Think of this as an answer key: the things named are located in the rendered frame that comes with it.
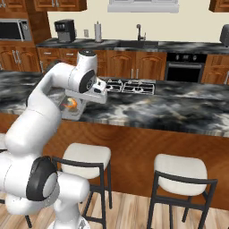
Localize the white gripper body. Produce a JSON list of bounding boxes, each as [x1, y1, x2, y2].
[[77, 88, 108, 105]]

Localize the black gas hob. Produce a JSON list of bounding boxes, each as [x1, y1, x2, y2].
[[101, 77, 157, 96]]

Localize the wooden base cupboards run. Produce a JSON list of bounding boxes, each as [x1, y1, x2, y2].
[[37, 47, 167, 81]]

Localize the white paper towel roll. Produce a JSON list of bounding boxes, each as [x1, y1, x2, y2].
[[93, 21, 103, 44]]

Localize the dark sink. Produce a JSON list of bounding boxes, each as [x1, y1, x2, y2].
[[118, 39, 159, 51]]

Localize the black coffee machine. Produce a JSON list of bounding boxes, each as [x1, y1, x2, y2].
[[54, 19, 77, 44]]

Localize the wooden kitchen island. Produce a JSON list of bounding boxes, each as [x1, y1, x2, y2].
[[0, 70, 229, 211]]

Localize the metal tap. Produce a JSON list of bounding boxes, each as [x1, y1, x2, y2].
[[136, 23, 148, 42]]

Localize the tall wooden cupboard unit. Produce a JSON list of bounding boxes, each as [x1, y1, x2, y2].
[[0, 0, 52, 73]]

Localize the black oven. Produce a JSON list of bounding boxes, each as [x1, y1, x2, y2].
[[164, 52, 208, 84]]

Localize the white window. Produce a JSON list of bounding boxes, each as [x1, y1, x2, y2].
[[106, 0, 180, 13]]

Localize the silver microwave oven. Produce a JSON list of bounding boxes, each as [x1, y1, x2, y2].
[[0, 18, 33, 43]]

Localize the wooden base cupboard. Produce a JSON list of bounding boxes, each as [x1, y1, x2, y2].
[[200, 54, 229, 86]]

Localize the dark toaster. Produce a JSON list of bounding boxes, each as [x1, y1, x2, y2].
[[219, 23, 229, 47]]

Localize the wooden wall cupboards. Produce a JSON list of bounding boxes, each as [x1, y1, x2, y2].
[[0, 0, 88, 13]]

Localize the wooden wall cupboard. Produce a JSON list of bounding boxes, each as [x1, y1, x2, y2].
[[208, 0, 229, 13]]

